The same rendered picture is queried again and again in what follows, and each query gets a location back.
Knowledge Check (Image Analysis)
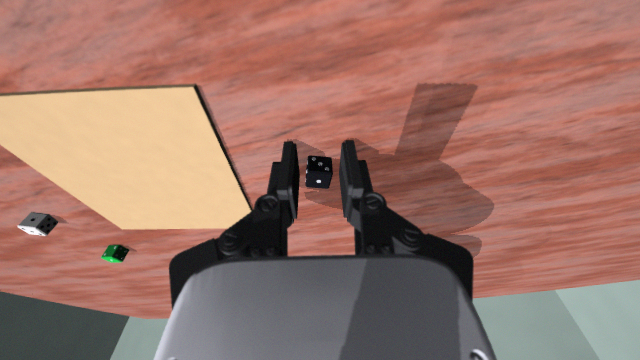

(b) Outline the tan square mat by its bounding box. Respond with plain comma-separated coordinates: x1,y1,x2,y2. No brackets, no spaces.
0,84,253,229

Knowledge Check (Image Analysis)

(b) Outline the white die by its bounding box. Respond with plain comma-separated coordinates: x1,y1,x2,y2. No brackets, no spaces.
17,212,59,236

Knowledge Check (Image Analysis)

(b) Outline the green die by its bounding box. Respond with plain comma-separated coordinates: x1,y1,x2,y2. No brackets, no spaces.
101,245,129,263

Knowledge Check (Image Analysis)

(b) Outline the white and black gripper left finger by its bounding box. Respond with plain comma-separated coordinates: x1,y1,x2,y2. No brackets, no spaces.
169,141,300,311

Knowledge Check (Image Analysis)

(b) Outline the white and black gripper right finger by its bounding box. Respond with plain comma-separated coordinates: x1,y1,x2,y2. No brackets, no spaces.
339,140,473,303

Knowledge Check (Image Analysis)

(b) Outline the black die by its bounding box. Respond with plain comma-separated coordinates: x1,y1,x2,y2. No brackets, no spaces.
306,155,333,189

